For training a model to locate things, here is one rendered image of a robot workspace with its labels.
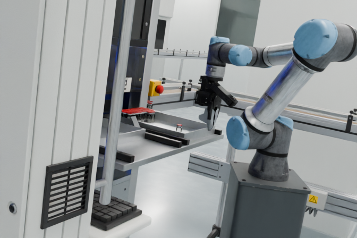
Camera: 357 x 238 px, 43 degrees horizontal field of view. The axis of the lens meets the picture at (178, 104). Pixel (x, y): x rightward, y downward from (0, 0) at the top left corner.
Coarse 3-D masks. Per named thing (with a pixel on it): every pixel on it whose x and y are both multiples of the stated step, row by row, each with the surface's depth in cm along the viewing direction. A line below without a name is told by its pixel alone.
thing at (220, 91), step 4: (212, 84) 174; (216, 84) 174; (212, 88) 173; (216, 88) 173; (220, 88) 173; (216, 92) 173; (220, 92) 172; (224, 92) 172; (228, 92) 175; (220, 96) 172; (224, 96) 171; (228, 96) 171; (232, 96) 173; (224, 100) 171; (228, 100) 171; (232, 100) 170; (236, 100) 173; (228, 104) 171; (232, 104) 170
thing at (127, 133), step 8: (104, 120) 167; (104, 128) 166; (120, 128) 164; (128, 128) 162; (136, 128) 161; (104, 136) 154; (120, 136) 146; (128, 136) 150; (136, 136) 155; (144, 136) 160; (104, 144) 140
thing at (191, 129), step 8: (128, 120) 173; (160, 120) 196; (168, 120) 194; (176, 120) 192; (184, 120) 190; (192, 120) 188; (152, 128) 167; (160, 128) 166; (168, 128) 182; (184, 128) 186; (192, 128) 188; (200, 128) 186; (184, 136) 161; (192, 136) 167; (200, 136) 173
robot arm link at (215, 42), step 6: (210, 42) 172; (216, 42) 170; (222, 42) 170; (228, 42) 172; (210, 48) 172; (216, 48) 169; (210, 54) 172; (216, 54) 169; (210, 60) 172; (216, 60) 171; (222, 66) 172
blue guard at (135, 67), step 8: (112, 48) 176; (136, 48) 190; (144, 48) 196; (112, 56) 177; (136, 56) 191; (144, 56) 197; (112, 64) 178; (128, 64) 188; (136, 64) 193; (144, 64) 198; (112, 72) 179; (128, 72) 189; (136, 72) 194; (112, 80) 180; (136, 80) 195; (136, 88) 196
